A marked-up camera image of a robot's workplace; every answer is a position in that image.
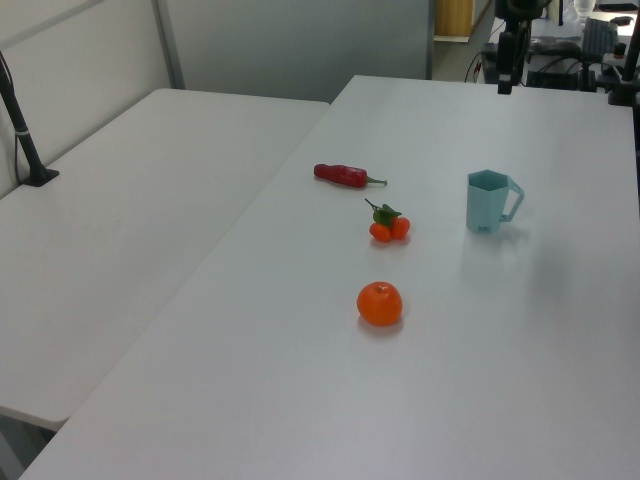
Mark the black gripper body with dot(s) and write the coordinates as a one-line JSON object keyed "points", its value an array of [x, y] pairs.
{"points": [[520, 7]]}

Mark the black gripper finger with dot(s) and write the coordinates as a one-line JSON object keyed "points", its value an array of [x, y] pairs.
{"points": [[523, 50], [505, 65]]}

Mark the light blue hexagonal mug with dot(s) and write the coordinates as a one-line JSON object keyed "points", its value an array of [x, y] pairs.
{"points": [[482, 210]]}

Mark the black office chair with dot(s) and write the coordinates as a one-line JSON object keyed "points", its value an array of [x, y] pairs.
{"points": [[555, 50]]}

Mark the clear glass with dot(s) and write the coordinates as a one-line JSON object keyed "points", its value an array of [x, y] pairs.
{"points": [[584, 7]]}

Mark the wooden cabinet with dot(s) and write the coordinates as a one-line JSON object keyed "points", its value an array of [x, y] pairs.
{"points": [[452, 17]]}

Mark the grey ribbed device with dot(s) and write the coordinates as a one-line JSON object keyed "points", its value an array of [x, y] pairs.
{"points": [[597, 37]]}

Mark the small tangerine cluster with leaves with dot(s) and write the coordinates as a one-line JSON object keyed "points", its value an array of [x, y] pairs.
{"points": [[400, 227]]}

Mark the red chili pepper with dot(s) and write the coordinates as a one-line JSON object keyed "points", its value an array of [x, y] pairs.
{"points": [[340, 174]]}

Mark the orange tangerine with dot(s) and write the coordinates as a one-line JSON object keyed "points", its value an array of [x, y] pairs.
{"points": [[379, 305]]}

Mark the white side table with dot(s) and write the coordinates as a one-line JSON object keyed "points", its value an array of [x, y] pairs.
{"points": [[125, 225]]}

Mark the black stand with white band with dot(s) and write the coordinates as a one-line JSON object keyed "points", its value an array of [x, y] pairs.
{"points": [[22, 135]]}

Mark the grey metal partition post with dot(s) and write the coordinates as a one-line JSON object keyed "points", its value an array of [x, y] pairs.
{"points": [[430, 40]]}

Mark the black camera stand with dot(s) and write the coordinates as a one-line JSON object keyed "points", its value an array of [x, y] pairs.
{"points": [[627, 65]]}

